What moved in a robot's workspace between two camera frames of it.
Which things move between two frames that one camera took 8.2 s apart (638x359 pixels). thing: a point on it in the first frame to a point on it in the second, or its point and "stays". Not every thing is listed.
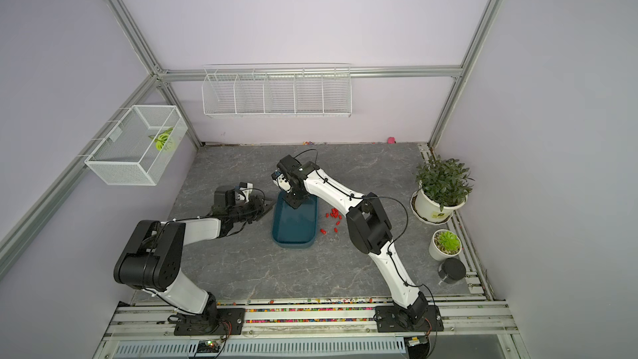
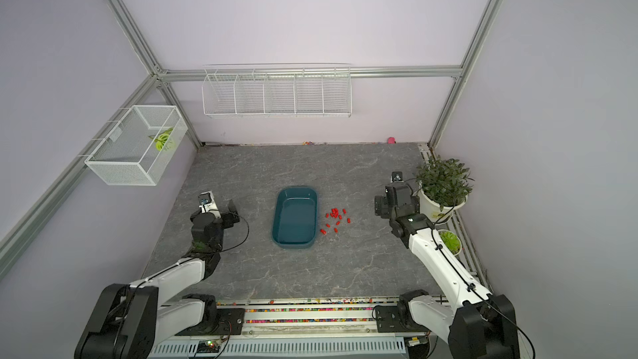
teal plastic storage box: (295, 228) stays
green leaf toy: (161, 138) stays
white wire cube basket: (138, 148) stays
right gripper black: (293, 200) to (382, 205)
